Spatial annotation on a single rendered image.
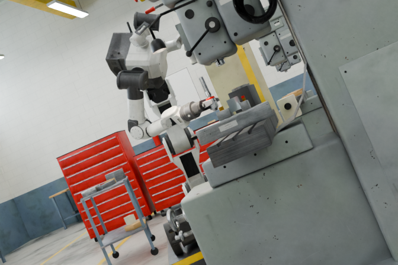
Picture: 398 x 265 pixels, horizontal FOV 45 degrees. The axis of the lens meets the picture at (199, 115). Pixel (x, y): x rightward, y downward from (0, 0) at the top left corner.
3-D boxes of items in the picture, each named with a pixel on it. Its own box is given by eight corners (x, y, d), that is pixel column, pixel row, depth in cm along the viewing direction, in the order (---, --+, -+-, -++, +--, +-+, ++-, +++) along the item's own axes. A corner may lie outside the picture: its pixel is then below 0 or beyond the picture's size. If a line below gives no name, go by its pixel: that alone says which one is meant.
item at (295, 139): (211, 188, 217) (200, 164, 218) (221, 174, 252) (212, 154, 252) (314, 148, 208) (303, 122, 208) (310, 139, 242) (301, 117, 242)
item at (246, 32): (232, 42, 216) (209, -10, 217) (237, 47, 240) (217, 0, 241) (270, 25, 213) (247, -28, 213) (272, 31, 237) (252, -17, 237)
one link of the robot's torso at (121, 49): (118, 100, 286) (99, 64, 256) (129, 57, 304) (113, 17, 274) (166, 102, 280) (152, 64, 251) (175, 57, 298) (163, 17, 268)
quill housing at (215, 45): (198, 66, 222) (170, 3, 223) (205, 68, 242) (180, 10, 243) (235, 49, 218) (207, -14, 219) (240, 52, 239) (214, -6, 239)
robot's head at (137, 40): (132, 47, 262) (128, 36, 255) (144, 35, 266) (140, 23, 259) (141, 51, 259) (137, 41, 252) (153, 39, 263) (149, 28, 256)
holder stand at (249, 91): (240, 124, 264) (226, 91, 264) (247, 120, 285) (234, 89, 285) (260, 116, 260) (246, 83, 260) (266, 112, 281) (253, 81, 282)
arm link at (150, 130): (163, 132, 254) (138, 145, 264) (172, 126, 262) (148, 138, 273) (153, 115, 253) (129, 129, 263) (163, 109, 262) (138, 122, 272)
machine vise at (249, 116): (201, 146, 212) (191, 123, 212) (205, 142, 227) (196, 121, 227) (274, 115, 207) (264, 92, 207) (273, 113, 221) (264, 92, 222)
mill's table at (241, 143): (213, 168, 177) (205, 149, 177) (244, 135, 299) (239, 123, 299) (271, 145, 173) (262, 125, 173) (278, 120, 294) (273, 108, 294)
